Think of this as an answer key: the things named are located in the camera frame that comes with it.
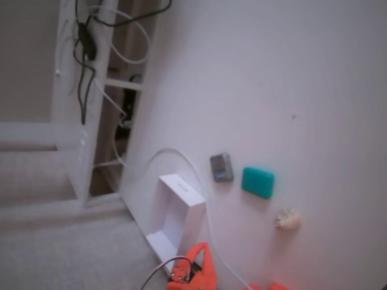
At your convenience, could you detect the small beige bear figurine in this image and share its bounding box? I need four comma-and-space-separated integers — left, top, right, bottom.
274, 207, 302, 232

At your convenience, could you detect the long white cable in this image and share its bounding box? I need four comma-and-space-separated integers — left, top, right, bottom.
120, 147, 252, 290

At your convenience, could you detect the black cable with adapter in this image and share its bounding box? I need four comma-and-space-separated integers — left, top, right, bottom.
72, 0, 173, 126

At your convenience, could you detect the looped white cable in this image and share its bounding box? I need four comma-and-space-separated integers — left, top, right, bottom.
90, 5, 151, 65

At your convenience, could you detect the grey metal tin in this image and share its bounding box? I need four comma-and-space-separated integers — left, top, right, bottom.
209, 153, 235, 184

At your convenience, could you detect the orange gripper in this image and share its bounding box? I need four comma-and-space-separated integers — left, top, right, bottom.
166, 241, 218, 290

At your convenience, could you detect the white wooden frame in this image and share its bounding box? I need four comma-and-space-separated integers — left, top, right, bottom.
51, 0, 161, 209

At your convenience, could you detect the white cardboard box bin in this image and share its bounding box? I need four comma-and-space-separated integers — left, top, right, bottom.
145, 173, 206, 263

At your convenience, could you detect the green cube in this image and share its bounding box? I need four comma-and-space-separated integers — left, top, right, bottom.
241, 165, 276, 201

